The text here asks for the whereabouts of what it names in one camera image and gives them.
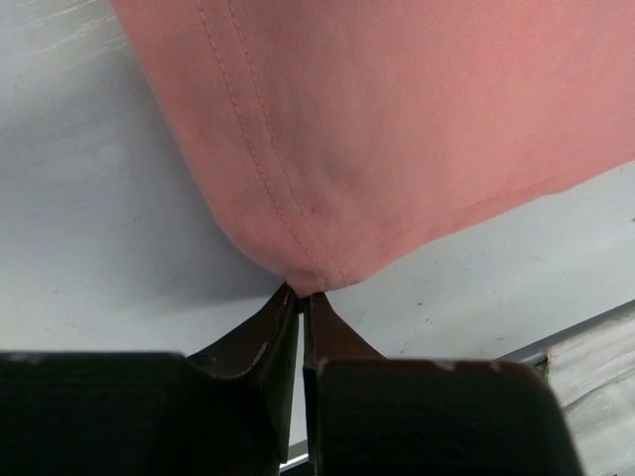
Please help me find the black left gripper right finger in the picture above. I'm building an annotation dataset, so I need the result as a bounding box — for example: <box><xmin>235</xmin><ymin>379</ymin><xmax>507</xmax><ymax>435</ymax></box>
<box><xmin>303</xmin><ymin>294</ymin><xmax>582</xmax><ymax>475</ymax></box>

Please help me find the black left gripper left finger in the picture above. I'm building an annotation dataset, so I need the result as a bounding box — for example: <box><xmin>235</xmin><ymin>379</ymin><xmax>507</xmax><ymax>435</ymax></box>
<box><xmin>1</xmin><ymin>287</ymin><xmax>299</xmax><ymax>475</ymax></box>

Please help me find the silver tape patch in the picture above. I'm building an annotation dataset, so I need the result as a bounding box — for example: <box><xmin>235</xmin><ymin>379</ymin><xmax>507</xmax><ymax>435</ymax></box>
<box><xmin>547</xmin><ymin>318</ymin><xmax>634</xmax><ymax>475</ymax></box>

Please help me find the pink t-shirt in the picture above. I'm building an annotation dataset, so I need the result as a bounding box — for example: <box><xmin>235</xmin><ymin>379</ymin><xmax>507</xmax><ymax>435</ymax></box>
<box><xmin>113</xmin><ymin>1</ymin><xmax>634</xmax><ymax>296</ymax></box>

